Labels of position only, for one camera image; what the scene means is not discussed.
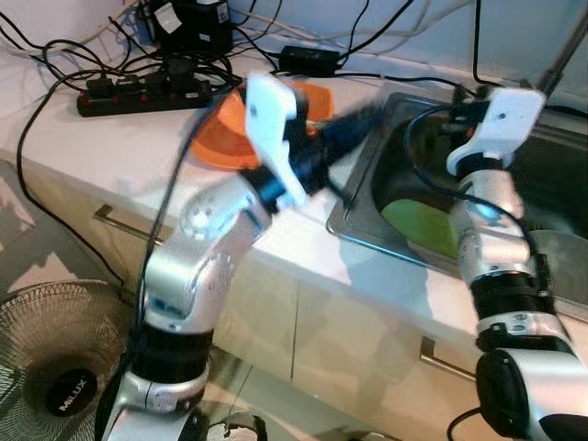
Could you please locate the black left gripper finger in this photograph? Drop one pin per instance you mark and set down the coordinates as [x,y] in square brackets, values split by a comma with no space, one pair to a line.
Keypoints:
[349,142]
[354,118]

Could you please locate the orange plastic bowl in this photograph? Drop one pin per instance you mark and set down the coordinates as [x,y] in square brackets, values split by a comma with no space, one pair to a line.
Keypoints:
[317,101]

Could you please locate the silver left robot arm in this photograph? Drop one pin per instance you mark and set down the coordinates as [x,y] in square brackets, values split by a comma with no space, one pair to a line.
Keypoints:
[197,257]

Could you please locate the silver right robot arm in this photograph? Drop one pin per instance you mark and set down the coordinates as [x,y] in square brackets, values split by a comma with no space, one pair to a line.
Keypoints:
[491,239]

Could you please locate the black power adapter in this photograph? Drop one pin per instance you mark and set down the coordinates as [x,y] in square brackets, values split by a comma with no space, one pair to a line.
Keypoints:
[308,61]

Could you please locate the stainless steel sink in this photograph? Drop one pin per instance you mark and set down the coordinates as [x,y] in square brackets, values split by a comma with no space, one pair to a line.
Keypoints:
[542,175]

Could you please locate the grey metal faucet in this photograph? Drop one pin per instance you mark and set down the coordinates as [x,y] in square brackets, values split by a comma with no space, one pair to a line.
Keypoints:
[556,64]

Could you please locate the orange plastic plate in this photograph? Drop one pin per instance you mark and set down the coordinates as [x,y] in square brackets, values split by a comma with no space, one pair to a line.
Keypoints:
[216,147]

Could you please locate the green plastic plate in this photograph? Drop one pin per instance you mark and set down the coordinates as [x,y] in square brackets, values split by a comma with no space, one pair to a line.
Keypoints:
[418,228]

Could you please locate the pale grey bowl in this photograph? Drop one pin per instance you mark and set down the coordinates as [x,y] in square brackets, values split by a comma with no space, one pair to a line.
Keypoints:
[565,266]

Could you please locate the black charger box with labels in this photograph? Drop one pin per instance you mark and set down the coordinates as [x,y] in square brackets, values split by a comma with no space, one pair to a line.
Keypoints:
[193,28]

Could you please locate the black power strip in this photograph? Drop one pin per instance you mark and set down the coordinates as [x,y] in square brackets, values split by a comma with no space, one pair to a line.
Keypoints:
[138,96]

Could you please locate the black MILUX floor fan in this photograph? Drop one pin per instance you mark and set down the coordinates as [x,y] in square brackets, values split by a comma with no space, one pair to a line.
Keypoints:
[69,395]

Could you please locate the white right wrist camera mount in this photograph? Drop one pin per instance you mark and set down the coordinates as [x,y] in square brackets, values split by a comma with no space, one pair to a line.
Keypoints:
[505,119]

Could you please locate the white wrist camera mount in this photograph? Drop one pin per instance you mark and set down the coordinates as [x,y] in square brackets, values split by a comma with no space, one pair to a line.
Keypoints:
[266,119]
[505,119]

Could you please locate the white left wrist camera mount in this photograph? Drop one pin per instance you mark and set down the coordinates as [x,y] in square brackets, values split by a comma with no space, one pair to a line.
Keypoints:
[266,119]

